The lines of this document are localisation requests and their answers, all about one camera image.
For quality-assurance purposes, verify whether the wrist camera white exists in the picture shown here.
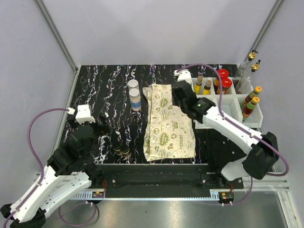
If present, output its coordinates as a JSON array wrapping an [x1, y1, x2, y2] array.
[[173, 69, 192, 85], [67, 104, 95, 124]]

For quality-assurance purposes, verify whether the yellow-cap sauce bottle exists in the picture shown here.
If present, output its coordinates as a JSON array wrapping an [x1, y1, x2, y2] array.
[[241, 86, 262, 108], [242, 96, 260, 121]]

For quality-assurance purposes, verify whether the blue-label spice jar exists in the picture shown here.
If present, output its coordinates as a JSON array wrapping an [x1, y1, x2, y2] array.
[[129, 88, 142, 111]]

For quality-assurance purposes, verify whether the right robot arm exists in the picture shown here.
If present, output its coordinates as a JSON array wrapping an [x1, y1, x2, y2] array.
[[171, 80, 279, 188]]

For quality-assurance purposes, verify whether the gold-top glass oil bottle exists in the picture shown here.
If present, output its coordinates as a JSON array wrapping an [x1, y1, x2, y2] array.
[[234, 49, 258, 94]]

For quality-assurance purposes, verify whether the grey-lid spice jar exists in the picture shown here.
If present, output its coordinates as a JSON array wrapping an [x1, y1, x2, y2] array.
[[127, 79, 139, 90]]

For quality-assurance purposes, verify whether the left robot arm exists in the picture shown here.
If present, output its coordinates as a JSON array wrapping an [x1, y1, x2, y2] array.
[[0, 115, 110, 228]]

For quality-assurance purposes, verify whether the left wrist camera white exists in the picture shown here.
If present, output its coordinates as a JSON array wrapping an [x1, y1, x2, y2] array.
[[67, 104, 95, 124]]

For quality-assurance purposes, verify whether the black folded shirt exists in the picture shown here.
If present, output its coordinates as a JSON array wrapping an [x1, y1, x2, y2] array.
[[195, 129, 246, 169]]

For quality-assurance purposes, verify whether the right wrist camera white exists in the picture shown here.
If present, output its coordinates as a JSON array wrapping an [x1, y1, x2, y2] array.
[[173, 69, 192, 85]]

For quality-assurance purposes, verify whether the white compartment organizer bin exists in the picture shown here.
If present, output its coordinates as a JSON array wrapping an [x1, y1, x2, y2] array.
[[197, 77, 263, 128]]

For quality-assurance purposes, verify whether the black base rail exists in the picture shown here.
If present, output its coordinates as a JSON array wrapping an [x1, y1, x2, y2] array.
[[71, 163, 245, 198]]

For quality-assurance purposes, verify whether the red-lid chili jar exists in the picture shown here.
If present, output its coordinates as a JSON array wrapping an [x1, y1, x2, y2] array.
[[216, 78, 232, 95], [215, 69, 229, 86]]

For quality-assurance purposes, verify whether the brown-cap yellow-label bottle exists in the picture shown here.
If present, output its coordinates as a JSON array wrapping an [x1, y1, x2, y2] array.
[[202, 80, 212, 95]]

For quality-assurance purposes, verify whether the small brown-cap bottle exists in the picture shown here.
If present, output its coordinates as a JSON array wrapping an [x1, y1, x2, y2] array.
[[194, 76, 203, 95]]

